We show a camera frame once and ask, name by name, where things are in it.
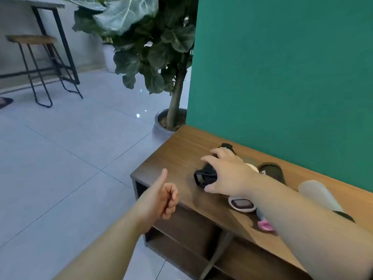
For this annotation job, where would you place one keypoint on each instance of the person's left hand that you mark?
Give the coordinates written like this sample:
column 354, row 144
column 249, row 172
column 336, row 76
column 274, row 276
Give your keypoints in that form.
column 157, row 201

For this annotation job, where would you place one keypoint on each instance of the person's right hand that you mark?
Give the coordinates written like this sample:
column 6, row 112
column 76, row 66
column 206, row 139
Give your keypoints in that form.
column 233, row 177

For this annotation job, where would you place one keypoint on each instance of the white-lidded cream bottle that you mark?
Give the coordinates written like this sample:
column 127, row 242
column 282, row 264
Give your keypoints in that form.
column 242, row 204

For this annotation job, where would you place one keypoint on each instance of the dark shaker with pink lid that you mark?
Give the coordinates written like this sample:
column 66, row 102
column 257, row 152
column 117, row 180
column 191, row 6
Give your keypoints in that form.
column 271, row 172

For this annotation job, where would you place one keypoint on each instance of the wooden cabinet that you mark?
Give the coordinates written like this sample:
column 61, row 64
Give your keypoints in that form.
column 180, row 154

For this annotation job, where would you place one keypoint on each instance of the frosted bottle with black lid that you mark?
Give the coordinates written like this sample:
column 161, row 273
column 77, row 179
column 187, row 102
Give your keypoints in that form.
column 317, row 195

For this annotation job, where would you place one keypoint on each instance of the person's right forearm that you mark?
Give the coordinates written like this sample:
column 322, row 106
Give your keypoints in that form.
column 306, row 230

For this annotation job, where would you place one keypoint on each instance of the person's left forearm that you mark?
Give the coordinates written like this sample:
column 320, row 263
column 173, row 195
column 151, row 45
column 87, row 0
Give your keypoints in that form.
column 102, row 256

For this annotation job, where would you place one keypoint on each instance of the grey round plant pot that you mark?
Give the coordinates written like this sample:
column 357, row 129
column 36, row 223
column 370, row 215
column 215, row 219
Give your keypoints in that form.
column 158, row 119

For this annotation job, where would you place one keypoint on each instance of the large green leafy plant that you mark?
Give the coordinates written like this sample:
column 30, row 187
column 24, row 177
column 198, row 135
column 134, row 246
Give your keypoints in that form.
column 177, row 37

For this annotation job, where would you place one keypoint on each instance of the white tall pot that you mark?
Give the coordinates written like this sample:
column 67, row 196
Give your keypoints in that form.
column 108, row 58

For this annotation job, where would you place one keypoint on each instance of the wooden seat metal stool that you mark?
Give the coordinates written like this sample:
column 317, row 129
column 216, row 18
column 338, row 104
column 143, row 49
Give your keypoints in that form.
column 29, row 39

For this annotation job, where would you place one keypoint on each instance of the high table black legs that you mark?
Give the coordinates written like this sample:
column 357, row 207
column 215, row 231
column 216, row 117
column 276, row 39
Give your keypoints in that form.
column 43, row 2

